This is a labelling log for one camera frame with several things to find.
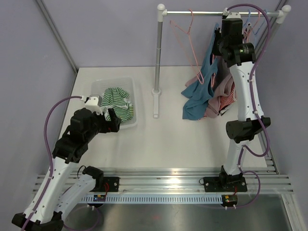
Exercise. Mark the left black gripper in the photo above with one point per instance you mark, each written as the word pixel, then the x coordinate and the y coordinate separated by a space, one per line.
pixel 109 126

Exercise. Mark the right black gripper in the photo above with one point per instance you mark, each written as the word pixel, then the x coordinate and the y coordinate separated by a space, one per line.
pixel 215 51

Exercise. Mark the green striped tank top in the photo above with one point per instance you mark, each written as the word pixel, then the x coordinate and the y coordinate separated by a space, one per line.
pixel 118 99

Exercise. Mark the teal tank top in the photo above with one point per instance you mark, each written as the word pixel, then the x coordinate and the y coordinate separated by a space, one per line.
pixel 198 94

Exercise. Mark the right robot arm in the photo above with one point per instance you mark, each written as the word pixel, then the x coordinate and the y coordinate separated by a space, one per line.
pixel 241 60

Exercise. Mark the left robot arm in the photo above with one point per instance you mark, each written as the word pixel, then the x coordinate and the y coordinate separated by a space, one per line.
pixel 50 207

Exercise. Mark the blue hanger far right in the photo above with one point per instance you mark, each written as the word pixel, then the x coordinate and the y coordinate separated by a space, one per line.
pixel 257 26

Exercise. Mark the red striped tank top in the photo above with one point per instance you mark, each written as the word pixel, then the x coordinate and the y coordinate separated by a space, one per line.
pixel 228 97

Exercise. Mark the translucent plastic basket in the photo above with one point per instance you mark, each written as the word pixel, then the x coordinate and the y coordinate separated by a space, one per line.
pixel 127 83

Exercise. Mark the white clothes rack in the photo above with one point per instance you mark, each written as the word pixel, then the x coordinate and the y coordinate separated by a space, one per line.
pixel 274 20

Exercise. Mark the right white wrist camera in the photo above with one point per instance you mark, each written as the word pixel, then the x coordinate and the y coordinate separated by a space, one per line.
pixel 230 15

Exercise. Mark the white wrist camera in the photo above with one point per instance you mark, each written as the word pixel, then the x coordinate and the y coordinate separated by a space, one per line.
pixel 230 15
pixel 93 103

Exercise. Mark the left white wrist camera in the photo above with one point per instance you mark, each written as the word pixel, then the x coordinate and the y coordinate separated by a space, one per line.
pixel 93 103

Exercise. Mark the aluminium mounting rail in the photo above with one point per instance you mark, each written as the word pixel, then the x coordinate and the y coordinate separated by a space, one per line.
pixel 189 180

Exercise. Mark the white slotted cable duct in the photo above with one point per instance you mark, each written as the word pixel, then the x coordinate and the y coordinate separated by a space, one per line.
pixel 151 199

